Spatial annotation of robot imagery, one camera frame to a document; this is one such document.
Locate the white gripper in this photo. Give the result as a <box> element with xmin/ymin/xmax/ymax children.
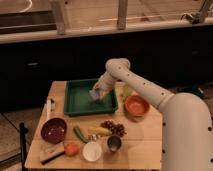
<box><xmin>92</xmin><ymin>72</ymin><xmax>116</xmax><ymax>99</ymax></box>

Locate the grey blue sponge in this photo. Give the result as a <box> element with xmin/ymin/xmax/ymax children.
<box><xmin>89</xmin><ymin>90</ymin><xmax>100</xmax><ymax>101</ymax></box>

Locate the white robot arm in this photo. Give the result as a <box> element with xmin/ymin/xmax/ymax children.
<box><xmin>94</xmin><ymin>58</ymin><xmax>213</xmax><ymax>171</ymax></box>

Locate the green plastic tray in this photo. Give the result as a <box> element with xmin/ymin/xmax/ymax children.
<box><xmin>64</xmin><ymin>79</ymin><xmax>118</xmax><ymax>117</ymax></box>

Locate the light green vegetable toy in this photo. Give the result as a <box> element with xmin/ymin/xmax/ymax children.
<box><xmin>123</xmin><ymin>84</ymin><xmax>133</xmax><ymax>99</ymax></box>

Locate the orange bowl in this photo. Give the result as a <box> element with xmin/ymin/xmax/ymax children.
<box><xmin>124</xmin><ymin>95</ymin><xmax>150</xmax><ymax>117</ymax></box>

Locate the bunch of dark grapes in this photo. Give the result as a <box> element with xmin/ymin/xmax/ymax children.
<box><xmin>101</xmin><ymin>120</ymin><xmax>126</xmax><ymax>137</ymax></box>

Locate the yellow banana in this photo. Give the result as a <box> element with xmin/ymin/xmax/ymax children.
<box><xmin>89</xmin><ymin>127</ymin><xmax>111</xmax><ymax>136</ymax></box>

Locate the green cucumber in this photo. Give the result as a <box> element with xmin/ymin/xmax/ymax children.
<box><xmin>73</xmin><ymin>126</ymin><xmax>88</xmax><ymax>143</ymax></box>

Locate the metal cup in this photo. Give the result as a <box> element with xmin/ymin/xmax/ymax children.
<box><xmin>107</xmin><ymin>135</ymin><xmax>122</xmax><ymax>152</ymax></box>

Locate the white spatula tool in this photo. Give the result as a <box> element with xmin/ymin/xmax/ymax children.
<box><xmin>46</xmin><ymin>99</ymin><xmax>55</xmax><ymax>120</ymax></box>

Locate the dark red bowl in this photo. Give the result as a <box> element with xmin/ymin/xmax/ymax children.
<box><xmin>41</xmin><ymin>118</ymin><xmax>67</xmax><ymax>144</ymax></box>

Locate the orange carrot toy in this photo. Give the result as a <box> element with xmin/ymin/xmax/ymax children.
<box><xmin>65</xmin><ymin>142</ymin><xmax>80</xmax><ymax>157</ymax></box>

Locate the wooden block with knife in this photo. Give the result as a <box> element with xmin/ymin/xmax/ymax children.
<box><xmin>39</xmin><ymin>143</ymin><xmax>65</xmax><ymax>165</ymax></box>

